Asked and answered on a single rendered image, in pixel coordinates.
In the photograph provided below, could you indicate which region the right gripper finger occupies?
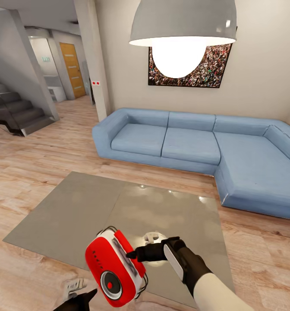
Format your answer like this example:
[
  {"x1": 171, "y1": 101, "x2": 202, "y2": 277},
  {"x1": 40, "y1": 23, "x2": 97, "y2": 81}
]
[{"x1": 126, "y1": 250, "x2": 137, "y2": 259}]

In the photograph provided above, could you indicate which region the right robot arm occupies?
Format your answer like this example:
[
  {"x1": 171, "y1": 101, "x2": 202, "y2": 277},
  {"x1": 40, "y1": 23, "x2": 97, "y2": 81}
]
[{"x1": 126, "y1": 232, "x2": 256, "y2": 311}]

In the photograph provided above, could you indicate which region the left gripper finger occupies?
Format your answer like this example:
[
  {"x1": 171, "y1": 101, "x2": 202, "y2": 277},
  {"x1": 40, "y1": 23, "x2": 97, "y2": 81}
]
[{"x1": 88, "y1": 289, "x2": 98, "y2": 302}]

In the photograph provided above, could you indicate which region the radio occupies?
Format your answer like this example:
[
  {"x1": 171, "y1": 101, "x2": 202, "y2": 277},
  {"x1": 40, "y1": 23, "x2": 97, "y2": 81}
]
[{"x1": 85, "y1": 229, "x2": 148, "y2": 308}]

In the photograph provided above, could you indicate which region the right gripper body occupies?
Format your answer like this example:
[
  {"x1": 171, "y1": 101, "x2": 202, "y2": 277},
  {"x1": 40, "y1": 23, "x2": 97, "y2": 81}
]
[{"x1": 135, "y1": 243, "x2": 159, "y2": 262}]

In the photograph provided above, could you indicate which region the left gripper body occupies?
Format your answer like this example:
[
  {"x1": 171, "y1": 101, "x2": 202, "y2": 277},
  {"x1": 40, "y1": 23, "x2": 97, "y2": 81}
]
[{"x1": 54, "y1": 293, "x2": 90, "y2": 311}]

